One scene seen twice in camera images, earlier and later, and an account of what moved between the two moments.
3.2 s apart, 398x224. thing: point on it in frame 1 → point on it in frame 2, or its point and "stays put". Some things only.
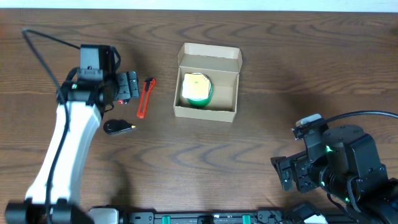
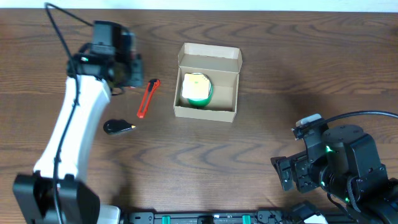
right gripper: [300, 163] stays put
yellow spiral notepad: [195, 86] stays put
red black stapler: [125, 101] → [133, 61]
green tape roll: [203, 102] stays put
